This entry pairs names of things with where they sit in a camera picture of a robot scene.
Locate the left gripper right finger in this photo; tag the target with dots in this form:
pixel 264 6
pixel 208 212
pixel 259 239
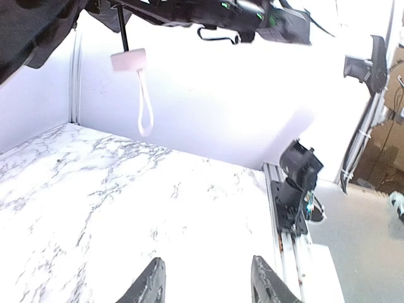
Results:
pixel 267 286

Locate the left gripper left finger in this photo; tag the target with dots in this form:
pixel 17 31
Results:
pixel 149 287

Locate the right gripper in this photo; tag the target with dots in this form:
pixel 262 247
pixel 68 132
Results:
pixel 242 17

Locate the pink and black umbrella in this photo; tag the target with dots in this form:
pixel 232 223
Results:
pixel 32 30

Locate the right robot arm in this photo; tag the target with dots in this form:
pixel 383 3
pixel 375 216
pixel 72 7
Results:
pixel 283 24

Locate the front aluminium rail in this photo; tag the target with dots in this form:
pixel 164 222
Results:
pixel 285 249

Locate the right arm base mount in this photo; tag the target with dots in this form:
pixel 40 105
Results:
pixel 294 199

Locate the right aluminium frame post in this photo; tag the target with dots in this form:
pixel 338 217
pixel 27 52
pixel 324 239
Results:
pixel 75 69

